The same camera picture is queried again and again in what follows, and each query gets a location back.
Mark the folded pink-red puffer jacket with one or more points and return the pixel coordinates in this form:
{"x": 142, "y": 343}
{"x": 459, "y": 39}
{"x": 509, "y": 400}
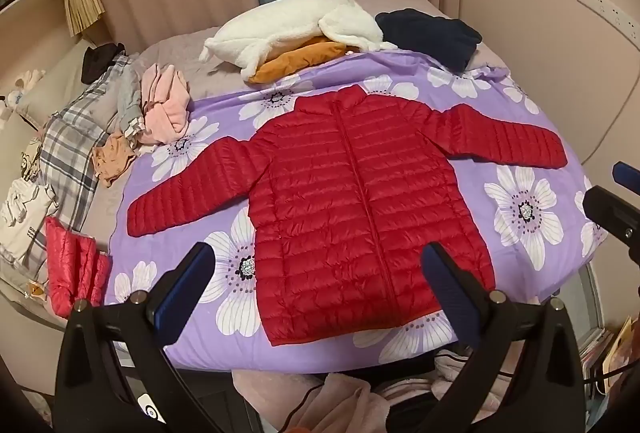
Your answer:
{"x": 72, "y": 263}

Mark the stack of books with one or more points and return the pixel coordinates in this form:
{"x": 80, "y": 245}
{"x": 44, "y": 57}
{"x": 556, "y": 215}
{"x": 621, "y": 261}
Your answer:
{"x": 607, "y": 348}

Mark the person's pink clothing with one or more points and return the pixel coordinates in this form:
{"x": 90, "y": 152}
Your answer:
{"x": 350, "y": 403}

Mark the cream plush toy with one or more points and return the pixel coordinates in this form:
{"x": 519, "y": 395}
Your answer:
{"x": 29, "y": 82}

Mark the striped hanging cloth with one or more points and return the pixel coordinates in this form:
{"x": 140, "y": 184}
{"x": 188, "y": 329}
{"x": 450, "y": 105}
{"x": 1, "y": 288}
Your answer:
{"x": 82, "y": 3}

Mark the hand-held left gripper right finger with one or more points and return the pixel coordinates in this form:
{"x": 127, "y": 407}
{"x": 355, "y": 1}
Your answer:
{"x": 450, "y": 288}

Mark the beige headboard cushion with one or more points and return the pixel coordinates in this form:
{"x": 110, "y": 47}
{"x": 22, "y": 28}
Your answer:
{"x": 55, "y": 78}

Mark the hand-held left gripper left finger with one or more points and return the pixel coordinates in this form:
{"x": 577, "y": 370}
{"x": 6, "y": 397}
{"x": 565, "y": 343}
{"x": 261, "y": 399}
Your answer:
{"x": 182, "y": 285}

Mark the pink garment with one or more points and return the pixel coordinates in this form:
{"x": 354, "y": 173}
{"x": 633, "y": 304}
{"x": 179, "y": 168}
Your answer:
{"x": 165, "y": 110}

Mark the white fleece garment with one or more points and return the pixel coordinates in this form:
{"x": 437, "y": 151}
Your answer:
{"x": 280, "y": 20}

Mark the white printed shirt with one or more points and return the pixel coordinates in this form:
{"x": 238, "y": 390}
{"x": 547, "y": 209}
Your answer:
{"x": 22, "y": 218}

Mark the grey garment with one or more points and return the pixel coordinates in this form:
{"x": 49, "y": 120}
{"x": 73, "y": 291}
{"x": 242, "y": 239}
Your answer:
{"x": 131, "y": 103}

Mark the orange garment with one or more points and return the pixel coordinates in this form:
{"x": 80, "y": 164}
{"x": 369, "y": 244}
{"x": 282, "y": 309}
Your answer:
{"x": 295, "y": 60}

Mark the bed with mauve sheet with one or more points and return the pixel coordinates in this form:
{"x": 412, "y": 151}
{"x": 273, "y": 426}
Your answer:
{"x": 170, "y": 48}

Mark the red puffer jacket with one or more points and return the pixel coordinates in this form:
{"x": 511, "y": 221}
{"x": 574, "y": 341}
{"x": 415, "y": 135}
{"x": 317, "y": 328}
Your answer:
{"x": 350, "y": 213}

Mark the black garment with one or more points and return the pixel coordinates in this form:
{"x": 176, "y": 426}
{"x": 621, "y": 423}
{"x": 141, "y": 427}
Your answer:
{"x": 100, "y": 60}

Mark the navy garment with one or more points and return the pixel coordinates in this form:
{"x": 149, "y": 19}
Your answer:
{"x": 430, "y": 35}

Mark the small orange packet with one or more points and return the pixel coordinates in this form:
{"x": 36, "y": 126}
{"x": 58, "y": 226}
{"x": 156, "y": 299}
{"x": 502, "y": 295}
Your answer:
{"x": 36, "y": 289}

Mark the cartoon print cushion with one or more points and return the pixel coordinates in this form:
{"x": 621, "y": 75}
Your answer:
{"x": 31, "y": 158}

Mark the tan small garment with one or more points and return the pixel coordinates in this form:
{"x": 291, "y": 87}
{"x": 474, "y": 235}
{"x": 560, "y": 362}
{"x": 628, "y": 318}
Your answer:
{"x": 112, "y": 160}

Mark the white power strip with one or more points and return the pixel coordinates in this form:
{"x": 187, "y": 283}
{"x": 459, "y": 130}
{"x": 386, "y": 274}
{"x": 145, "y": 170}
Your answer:
{"x": 610, "y": 13}

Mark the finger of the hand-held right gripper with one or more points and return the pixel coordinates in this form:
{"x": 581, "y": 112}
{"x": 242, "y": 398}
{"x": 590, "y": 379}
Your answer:
{"x": 625, "y": 174}
{"x": 607, "y": 210}

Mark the purple floral blanket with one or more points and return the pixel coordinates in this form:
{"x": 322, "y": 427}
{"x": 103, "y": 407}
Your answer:
{"x": 520, "y": 128}

